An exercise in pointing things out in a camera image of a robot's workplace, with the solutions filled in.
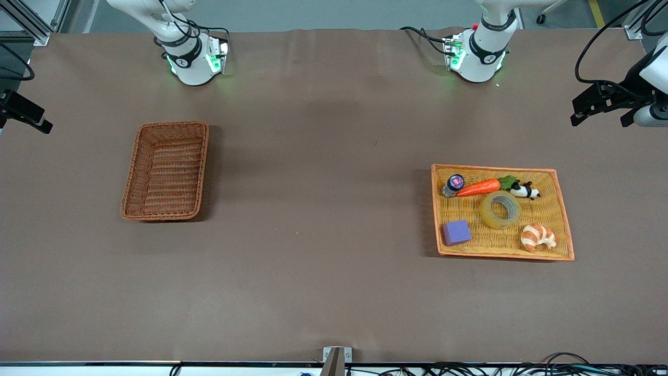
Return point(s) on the metal table edge bracket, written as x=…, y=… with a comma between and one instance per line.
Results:
x=336, y=360

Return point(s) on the orange toy carrot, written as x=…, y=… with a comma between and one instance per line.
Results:
x=477, y=188

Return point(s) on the black white panda toy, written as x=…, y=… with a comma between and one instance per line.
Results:
x=526, y=191

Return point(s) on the brown deep wicker basket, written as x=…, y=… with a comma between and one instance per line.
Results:
x=166, y=175

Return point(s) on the small bottle purple cap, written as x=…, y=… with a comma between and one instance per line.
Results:
x=454, y=184

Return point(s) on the brown table cover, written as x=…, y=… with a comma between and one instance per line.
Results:
x=323, y=209

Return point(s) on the white chair leg with caster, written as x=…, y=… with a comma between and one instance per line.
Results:
x=543, y=19

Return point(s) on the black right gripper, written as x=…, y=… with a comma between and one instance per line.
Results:
x=6, y=100

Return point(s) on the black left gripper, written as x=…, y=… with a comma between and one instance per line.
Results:
x=628, y=84

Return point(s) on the orange flat wicker tray basket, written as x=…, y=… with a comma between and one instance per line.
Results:
x=501, y=240

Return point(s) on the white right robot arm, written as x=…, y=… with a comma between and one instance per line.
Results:
x=194, y=68

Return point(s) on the purple foam cube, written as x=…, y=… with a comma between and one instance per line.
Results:
x=456, y=232

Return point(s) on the aluminium frame profile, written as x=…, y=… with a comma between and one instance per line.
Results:
x=28, y=23
x=634, y=31

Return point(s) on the toy croissant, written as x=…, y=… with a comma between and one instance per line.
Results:
x=537, y=237

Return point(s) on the yellowish clear packing tape roll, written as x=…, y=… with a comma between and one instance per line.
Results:
x=488, y=216

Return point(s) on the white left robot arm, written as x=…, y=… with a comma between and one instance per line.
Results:
x=479, y=60

